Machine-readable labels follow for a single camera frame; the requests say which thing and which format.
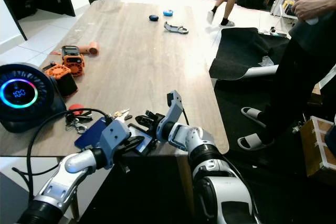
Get round black speaker light ring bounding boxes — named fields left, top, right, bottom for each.
left=0, top=62, right=69, bottom=133

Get silver and brass keys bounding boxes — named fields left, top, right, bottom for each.
left=113, top=109, right=132, bottom=121

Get black clothes person left hand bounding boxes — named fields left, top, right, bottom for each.
left=291, top=0, right=336, bottom=24

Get blue card holder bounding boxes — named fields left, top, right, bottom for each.
left=75, top=116, right=111, bottom=150

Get light wooden table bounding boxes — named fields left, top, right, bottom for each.
left=0, top=0, right=230, bottom=219

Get black key bunch red fob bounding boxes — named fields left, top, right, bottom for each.
left=66, top=103, right=92, bottom=134

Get orange cone nozzle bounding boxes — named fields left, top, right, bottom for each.
left=84, top=41, right=100, bottom=57

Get orange black fan box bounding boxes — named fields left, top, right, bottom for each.
left=45, top=64, right=78, bottom=98

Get grey white slide slipper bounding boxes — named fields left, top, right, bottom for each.
left=240, top=107, right=266, bottom=129
left=237, top=133, right=268, bottom=152

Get grey plastic clip tool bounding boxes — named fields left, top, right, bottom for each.
left=163, top=22, right=189, bottom=35

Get black fabric cover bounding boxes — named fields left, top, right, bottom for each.
left=209, top=27, right=292, bottom=80

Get person in black clothes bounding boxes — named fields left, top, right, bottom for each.
left=255, top=0, right=336, bottom=148

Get wooden box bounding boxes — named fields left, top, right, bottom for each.
left=300, top=116, right=336, bottom=185

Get dark blue bucket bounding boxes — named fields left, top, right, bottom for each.
left=324, top=122, right=336, bottom=154

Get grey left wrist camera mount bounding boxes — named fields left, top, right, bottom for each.
left=99, top=119, right=132, bottom=169

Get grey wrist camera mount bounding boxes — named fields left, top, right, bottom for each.
left=99, top=119, right=132, bottom=169
left=161, top=90, right=186, bottom=143

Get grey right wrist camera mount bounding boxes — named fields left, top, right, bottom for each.
left=161, top=90, right=186, bottom=143

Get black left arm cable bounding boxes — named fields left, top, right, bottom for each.
left=12, top=108, right=113, bottom=204

